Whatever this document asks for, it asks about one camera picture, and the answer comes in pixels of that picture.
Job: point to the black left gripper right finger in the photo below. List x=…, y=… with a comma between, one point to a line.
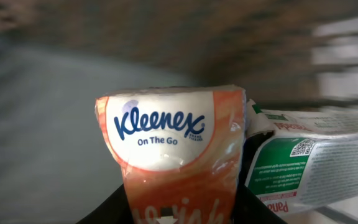
x=248, y=209

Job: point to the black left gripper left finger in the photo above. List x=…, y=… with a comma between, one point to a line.
x=114, y=210

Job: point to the white green medicine box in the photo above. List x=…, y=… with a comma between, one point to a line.
x=299, y=160

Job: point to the grey plastic basket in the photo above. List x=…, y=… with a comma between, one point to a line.
x=54, y=164

